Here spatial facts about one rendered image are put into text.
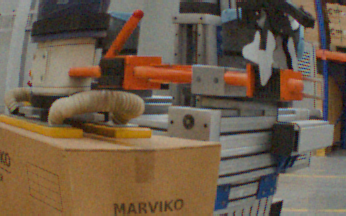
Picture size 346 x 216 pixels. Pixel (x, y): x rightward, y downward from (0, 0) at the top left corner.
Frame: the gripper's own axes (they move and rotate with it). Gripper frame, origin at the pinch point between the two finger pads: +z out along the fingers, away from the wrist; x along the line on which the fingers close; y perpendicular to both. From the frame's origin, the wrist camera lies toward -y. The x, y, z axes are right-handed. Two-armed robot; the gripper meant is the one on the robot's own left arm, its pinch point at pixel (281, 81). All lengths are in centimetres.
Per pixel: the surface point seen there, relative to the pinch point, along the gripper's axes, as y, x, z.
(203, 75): 14.9, 3.5, 0.2
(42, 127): 48, 15, 11
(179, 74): 20.0, 3.4, 0.2
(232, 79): 8.8, 3.4, 0.5
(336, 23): 373, -724, -106
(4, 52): 974, -480, -47
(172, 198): 30.2, -6.6, 23.4
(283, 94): -3.7, 4.5, 2.0
